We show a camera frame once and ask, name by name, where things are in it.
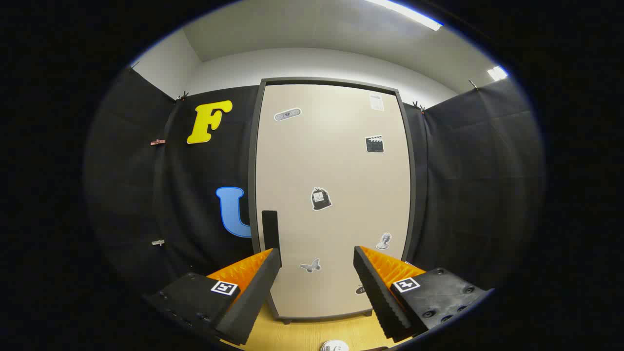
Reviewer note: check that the square ceiling light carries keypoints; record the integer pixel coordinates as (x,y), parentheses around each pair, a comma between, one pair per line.
(497,73)

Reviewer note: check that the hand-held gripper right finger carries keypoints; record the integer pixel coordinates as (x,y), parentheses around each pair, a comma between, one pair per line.
(378,297)

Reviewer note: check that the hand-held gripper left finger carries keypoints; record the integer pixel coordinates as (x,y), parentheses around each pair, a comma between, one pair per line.
(253,302)

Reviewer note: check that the white sneaker shoe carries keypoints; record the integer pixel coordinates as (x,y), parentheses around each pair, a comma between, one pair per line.
(335,346)

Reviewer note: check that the grey shoe cabinet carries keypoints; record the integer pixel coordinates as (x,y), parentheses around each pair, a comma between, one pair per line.
(253,146)

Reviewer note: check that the black backdrop cloth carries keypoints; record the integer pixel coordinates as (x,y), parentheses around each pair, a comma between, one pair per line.
(477,185)

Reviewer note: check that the long ceiling light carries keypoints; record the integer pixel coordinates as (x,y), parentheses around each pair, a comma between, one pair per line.
(409,14)

